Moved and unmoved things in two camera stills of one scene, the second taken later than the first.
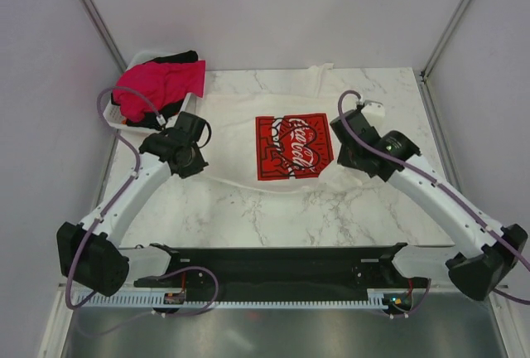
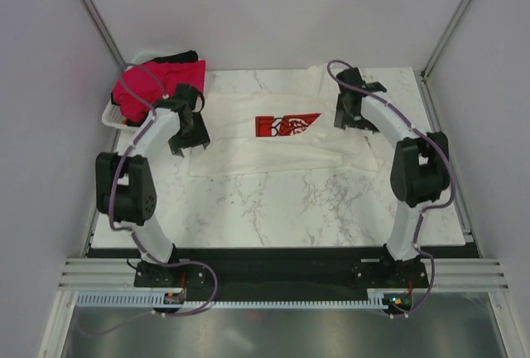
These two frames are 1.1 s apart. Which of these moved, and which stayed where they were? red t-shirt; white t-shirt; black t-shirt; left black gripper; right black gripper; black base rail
Moved: white t-shirt; right black gripper; left black gripper
Stayed: red t-shirt; black t-shirt; black base rail
